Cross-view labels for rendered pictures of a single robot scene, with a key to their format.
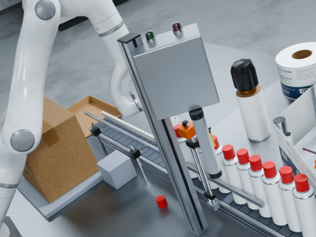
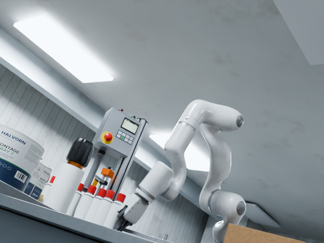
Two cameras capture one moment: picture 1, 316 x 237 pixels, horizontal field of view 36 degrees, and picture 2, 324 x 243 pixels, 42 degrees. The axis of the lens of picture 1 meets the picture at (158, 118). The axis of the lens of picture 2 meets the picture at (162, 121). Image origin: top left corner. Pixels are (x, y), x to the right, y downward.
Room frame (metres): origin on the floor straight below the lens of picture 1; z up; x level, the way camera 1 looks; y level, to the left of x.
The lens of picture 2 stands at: (2.91, -0.83, 0.76)
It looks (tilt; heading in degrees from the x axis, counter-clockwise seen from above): 22 degrees up; 152
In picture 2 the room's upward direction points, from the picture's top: 22 degrees clockwise
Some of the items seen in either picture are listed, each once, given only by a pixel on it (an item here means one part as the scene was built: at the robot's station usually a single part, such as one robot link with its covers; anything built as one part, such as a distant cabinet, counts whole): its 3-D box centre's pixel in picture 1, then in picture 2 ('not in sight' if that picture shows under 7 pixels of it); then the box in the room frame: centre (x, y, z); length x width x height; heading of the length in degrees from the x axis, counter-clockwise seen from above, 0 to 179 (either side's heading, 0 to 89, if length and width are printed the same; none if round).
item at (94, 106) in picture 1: (83, 117); not in sight; (2.14, 0.34, 0.85); 0.30 x 0.26 x 0.04; 27
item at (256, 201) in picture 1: (153, 147); (148, 237); (1.49, 0.05, 0.95); 1.07 x 0.01 x 0.01; 27
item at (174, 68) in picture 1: (176, 71); (116, 134); (1.12, -0.08, 1.38); 0.17 x 0.10 x 0.19; 82
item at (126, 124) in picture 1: (172, 147); not in sight; (1.53, -0.01, 0.90); 1.07 x 0.01 x 0.02; 27
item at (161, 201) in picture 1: (161, 201); not in sight; (1.32, 0.09, 0.85); 0.03 x 0.03 x 0.03
